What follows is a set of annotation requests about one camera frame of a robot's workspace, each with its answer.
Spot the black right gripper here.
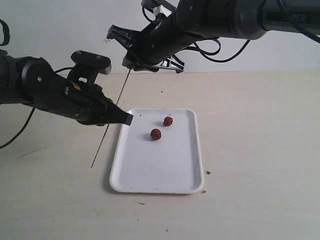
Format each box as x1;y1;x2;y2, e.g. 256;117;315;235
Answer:
106;9;198;72

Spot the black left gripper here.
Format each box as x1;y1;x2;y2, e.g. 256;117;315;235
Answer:
32;74;133;126

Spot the thin metal skewer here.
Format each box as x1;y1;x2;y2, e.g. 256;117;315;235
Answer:
90;69;131;169

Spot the red meat chunk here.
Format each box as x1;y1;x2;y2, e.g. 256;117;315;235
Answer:
128;63;139;70
163;116;174;127
150;128;162;141

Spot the red meat chunk top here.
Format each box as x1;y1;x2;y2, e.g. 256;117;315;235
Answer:
163;116;174;127

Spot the red meat chunk bottom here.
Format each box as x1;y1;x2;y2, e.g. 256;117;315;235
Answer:
128;63;139;70

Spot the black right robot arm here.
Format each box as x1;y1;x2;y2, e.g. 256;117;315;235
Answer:
106;0;320;73

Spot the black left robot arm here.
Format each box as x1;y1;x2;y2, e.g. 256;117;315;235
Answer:
0;50;133;126

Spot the white rectangular plastic tray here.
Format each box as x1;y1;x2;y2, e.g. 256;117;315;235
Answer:
109;108;204;195

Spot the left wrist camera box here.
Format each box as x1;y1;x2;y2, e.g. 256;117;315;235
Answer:
67;50;112;84

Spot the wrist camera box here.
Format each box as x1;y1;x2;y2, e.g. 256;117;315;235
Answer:
67;50;112;84
141;0;176;16

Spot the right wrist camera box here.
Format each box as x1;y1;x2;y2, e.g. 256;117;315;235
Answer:
141;0;176;16

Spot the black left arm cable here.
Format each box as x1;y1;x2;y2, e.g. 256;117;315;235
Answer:
0;19;76;150

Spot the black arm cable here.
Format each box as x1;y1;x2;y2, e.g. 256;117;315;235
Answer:
0;19;76;150
141;0;320;63

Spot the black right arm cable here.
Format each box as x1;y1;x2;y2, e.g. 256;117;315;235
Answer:
141;0;320;63

